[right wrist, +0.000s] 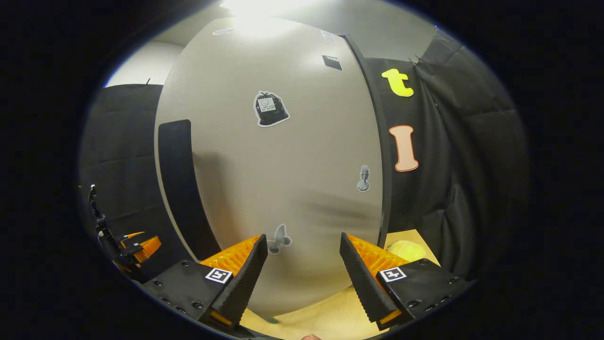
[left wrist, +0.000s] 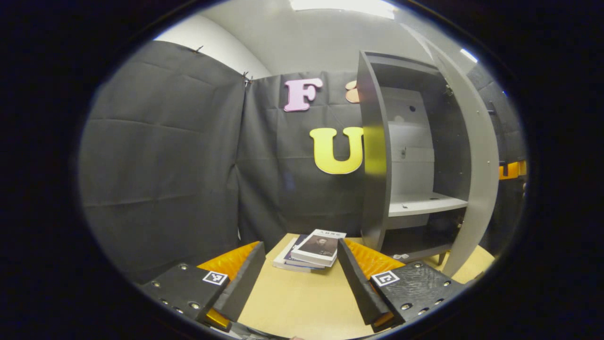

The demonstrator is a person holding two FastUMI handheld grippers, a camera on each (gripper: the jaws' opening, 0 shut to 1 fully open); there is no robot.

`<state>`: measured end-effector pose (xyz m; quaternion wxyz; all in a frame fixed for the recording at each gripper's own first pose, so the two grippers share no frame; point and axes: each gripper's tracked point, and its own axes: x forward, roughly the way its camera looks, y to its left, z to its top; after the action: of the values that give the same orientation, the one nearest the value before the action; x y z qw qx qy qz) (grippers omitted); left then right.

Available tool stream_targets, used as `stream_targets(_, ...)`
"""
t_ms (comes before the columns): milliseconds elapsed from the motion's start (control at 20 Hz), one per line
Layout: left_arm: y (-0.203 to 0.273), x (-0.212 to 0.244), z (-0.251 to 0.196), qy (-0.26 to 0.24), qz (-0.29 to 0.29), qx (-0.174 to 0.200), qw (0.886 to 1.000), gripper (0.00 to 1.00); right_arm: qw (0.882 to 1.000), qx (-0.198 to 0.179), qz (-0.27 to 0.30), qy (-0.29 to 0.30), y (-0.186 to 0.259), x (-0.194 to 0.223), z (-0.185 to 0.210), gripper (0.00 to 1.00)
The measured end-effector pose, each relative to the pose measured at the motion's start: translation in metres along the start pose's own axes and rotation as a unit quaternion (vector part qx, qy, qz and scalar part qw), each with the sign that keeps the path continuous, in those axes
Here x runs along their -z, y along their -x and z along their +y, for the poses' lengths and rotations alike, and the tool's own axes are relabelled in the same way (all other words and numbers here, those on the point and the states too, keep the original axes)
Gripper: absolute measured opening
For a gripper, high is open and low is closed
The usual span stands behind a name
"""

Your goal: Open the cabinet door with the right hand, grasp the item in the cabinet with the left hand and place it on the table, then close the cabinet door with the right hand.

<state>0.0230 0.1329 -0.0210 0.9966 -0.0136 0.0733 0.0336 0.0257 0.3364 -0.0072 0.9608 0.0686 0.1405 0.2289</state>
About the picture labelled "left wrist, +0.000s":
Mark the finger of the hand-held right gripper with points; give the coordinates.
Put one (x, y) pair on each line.
(512, 171)

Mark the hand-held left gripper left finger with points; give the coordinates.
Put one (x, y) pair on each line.
(245, 283)

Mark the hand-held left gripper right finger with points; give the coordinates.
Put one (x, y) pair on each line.
(358, 293)

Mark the grey cabinet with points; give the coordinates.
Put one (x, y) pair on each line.
(375, 189)

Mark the white cabinet shelf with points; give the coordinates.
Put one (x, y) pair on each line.
(424, 205)

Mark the metal door hinge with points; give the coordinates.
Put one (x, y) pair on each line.
(448, 90)

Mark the thick white book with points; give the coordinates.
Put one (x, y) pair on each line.
(283, 262)

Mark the dark blue book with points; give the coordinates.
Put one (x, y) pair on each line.
(295, 250)

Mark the small ceiling light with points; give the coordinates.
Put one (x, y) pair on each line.
(469, 55)

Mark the black backdrop cloth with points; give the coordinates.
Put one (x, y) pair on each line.
(160, 156)

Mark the long ceiling light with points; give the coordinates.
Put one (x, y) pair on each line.
(344, 5)

